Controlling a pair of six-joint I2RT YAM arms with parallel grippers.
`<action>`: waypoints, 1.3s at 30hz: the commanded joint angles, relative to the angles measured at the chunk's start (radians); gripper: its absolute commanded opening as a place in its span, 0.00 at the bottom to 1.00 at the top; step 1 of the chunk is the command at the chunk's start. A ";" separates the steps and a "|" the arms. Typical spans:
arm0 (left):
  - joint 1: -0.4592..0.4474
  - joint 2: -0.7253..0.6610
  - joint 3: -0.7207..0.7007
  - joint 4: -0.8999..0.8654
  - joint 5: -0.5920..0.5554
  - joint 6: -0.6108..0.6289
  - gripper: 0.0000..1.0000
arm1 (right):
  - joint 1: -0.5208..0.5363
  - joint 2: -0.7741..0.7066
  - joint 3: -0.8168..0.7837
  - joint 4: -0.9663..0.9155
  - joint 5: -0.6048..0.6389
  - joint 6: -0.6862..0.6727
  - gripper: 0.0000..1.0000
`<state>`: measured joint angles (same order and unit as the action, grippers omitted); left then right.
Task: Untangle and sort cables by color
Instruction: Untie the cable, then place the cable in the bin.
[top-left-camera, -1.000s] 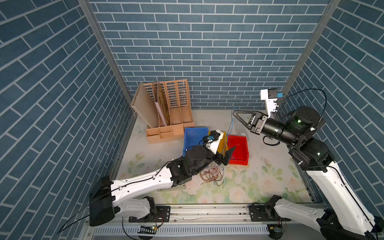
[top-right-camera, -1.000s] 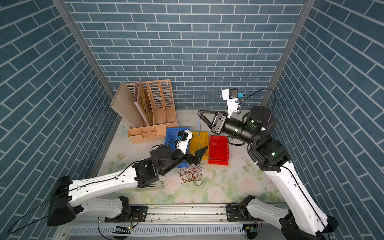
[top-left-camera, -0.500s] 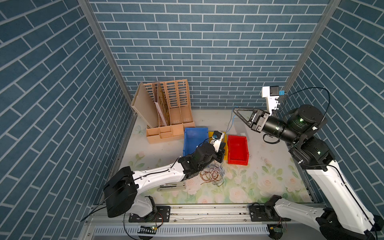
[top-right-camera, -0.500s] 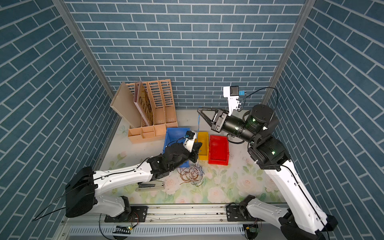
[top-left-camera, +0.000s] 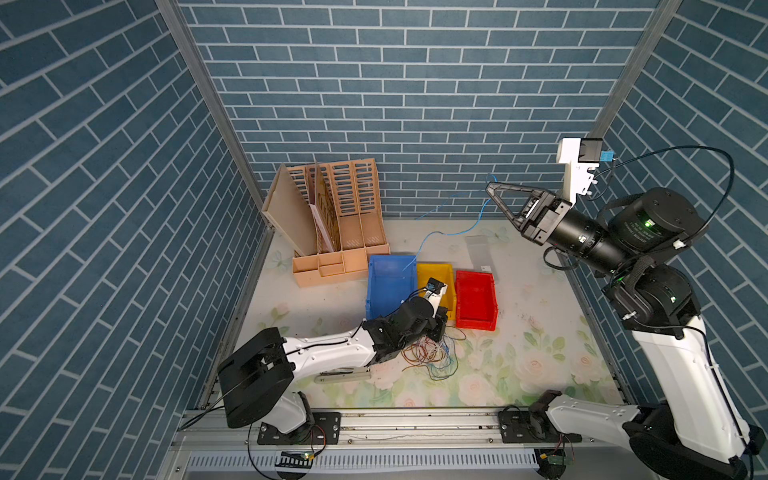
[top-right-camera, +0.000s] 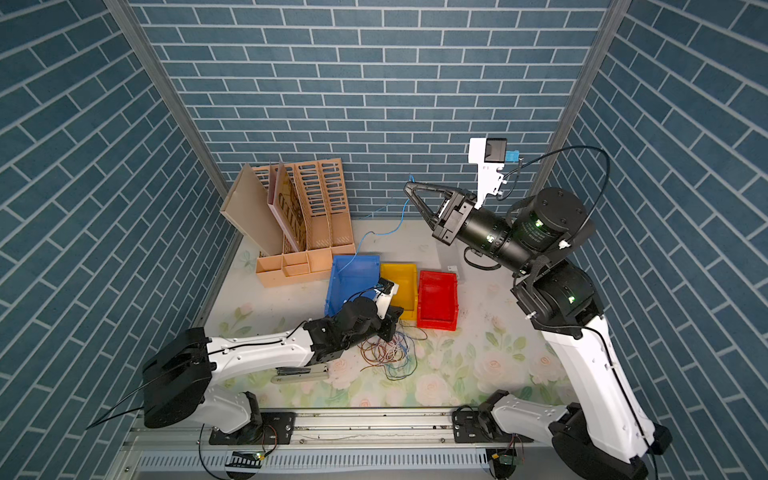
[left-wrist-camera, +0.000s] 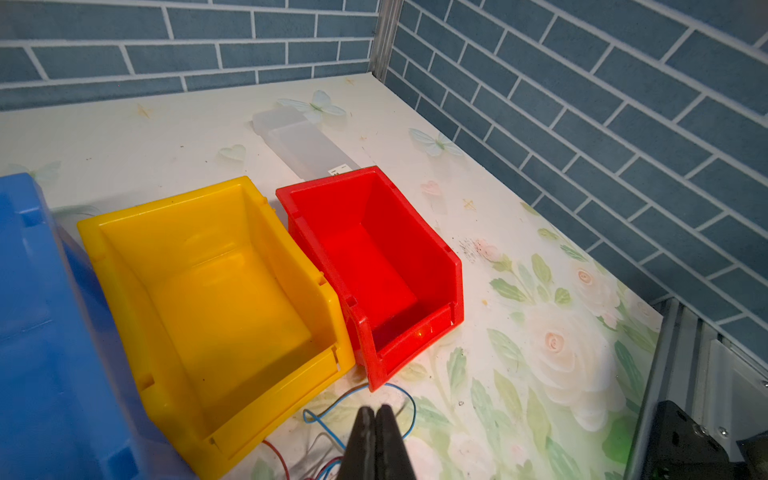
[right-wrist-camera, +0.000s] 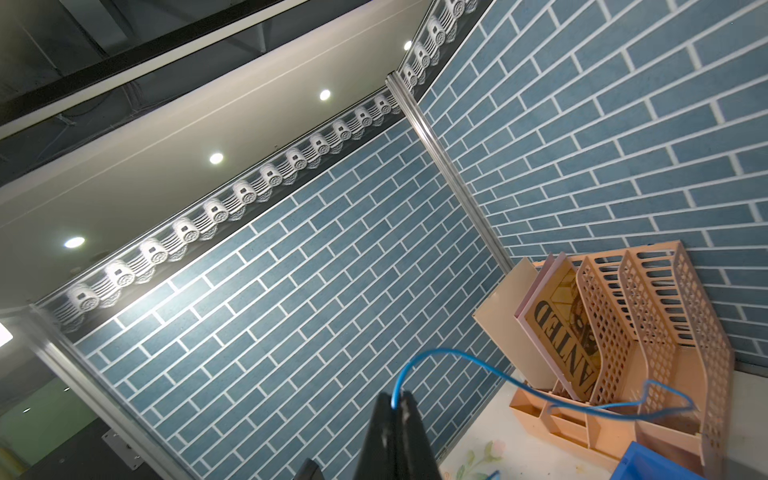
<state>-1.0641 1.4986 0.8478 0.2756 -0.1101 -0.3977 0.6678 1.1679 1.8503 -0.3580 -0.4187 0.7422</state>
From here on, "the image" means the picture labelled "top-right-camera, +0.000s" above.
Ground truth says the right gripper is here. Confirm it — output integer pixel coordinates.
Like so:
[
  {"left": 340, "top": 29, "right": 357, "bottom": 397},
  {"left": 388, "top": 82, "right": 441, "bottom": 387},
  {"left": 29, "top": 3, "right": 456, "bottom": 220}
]
[{"left": 408, "top": 187, "right": 535, "bottom": 283}]

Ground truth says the blue cable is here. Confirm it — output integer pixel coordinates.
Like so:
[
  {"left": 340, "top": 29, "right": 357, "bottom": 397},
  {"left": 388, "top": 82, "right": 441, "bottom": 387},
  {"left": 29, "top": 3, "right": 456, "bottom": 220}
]
[{"left": 333, "top": 175, "right": 416, "bottom": 313}]

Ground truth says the coloured cable pile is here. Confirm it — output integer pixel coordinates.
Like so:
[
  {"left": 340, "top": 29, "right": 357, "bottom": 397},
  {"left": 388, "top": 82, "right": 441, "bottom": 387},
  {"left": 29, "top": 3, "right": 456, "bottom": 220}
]
[{"left": 358, "top": 326, "right": 428, "bottom": 382}]

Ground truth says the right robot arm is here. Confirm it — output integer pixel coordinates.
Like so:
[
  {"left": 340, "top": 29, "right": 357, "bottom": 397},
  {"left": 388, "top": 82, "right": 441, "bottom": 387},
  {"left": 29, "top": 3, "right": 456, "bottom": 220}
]
[{"left": 404, "top": 182, "right": 672, "bottom": 479}]

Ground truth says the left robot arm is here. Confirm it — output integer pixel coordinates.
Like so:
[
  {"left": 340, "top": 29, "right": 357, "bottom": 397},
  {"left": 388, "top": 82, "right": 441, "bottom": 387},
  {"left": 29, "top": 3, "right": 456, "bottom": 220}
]
[{"left": 142, "top": 294, "right": 404, "bottom": 436}]

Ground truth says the yellow plastic bin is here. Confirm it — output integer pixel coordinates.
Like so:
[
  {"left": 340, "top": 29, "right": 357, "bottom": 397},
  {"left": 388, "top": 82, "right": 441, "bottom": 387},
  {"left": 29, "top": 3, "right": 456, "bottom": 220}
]
[{"left": 380, "top": 263, "right": 419, "bottom": 324}]

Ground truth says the blue plastic bin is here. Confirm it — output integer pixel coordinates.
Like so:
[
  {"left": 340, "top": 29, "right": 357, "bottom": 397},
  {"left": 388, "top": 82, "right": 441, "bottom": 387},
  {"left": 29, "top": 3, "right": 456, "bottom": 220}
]
[{"left": 324, "top": 255, "right": 380, "bottom": 317}]

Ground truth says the red plastic bin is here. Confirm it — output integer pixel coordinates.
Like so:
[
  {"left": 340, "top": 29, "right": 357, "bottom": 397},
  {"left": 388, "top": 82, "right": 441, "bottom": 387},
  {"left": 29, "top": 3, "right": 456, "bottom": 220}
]
[{"left": 417, "top": 270, "right": 459, "bottom": 332}]

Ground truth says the peach desk file organizer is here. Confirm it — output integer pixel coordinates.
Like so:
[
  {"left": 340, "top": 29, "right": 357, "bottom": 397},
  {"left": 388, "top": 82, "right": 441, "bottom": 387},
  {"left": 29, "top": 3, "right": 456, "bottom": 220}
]
[{"left": 255, "top": 158, "right": 357, "bottom": 288}]

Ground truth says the black grey stapler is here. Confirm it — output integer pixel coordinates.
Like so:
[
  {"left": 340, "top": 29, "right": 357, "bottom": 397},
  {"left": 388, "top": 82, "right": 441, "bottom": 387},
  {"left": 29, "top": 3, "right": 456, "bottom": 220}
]
[{"left": 271, "top": 364, "right": 329, "bottom": 384}]

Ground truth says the pink framed printed board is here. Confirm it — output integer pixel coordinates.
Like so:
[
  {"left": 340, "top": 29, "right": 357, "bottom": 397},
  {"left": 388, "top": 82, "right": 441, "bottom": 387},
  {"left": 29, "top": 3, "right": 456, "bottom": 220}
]
[{"left": 267, "top": 162, "right": 307, "bottom": 252}]

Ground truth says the beige folder board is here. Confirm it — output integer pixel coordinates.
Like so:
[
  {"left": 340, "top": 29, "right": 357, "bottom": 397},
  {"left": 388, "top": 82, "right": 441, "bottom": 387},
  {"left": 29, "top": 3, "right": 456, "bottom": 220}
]
[{"left": 220, "top": 164, "right": 283, "bottom": 256}]

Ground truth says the small green circuit board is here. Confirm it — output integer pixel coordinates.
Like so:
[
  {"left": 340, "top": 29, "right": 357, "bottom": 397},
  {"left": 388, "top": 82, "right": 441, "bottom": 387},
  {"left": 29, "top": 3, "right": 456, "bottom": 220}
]
[{"left": 491, "top": 453, "right": 517, "bottom": 469}]

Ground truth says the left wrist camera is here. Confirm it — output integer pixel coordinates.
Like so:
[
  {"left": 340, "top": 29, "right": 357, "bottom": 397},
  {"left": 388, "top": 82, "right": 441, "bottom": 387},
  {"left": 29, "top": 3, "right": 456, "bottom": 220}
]
[{"left": 374, "top": 278, "right": 399, "bottom": 319}]

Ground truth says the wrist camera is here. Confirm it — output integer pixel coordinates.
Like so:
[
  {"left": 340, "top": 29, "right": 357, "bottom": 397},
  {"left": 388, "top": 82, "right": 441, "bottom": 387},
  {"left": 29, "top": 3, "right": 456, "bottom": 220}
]
[
  {"left": 468, "top": 138, "right": 520, "bottom": 209},
  {"left": 374, "top": 278, "right": 399, "bottom": 319}
]

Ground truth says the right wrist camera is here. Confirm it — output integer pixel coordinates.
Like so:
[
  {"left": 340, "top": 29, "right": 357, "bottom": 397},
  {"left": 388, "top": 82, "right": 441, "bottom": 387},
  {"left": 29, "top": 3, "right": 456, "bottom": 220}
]
[{"left": 468, "top": 138, "right": 520, "bottom": 209}]

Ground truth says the aluminium mounting rail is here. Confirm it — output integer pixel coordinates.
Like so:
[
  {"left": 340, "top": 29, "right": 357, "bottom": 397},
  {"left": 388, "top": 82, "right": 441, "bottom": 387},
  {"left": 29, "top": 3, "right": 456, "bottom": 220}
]
[{"left": 106, "top": 408, "right": 578, "bottom": 479}]

